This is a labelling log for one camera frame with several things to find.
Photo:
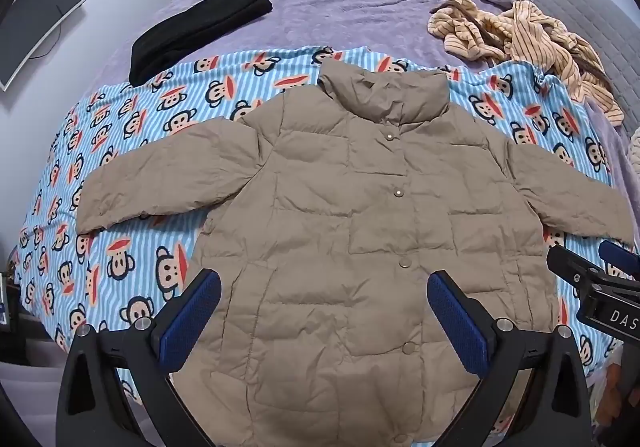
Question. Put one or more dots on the grey quilted headboard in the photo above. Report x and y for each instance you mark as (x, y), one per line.
(590, 12)

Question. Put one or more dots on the blue striped monkey print blanket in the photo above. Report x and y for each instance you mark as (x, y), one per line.
(150, 92)

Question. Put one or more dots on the beige striped fleece garment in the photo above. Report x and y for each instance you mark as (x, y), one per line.
(525, 37)

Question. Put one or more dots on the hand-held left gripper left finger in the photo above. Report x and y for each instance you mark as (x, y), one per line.
(192, 317)

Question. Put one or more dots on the white framed wall monitor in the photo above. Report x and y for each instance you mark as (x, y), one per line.
(35, 22)

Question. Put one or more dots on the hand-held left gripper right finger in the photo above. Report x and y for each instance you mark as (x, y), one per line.
(457, 317)

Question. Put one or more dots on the purple bedspread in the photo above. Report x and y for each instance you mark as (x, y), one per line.
(350, 2)

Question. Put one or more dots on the beige puffer jacket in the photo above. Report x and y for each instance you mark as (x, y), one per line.
(350, 227)

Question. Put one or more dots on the beige round cushion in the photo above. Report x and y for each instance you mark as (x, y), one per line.
(636, 144)

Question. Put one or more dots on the black folded garment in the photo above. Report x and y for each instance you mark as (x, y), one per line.
(200, 27)

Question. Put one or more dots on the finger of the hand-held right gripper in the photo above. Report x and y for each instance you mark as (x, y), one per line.
(575, 267)
(622, 259)

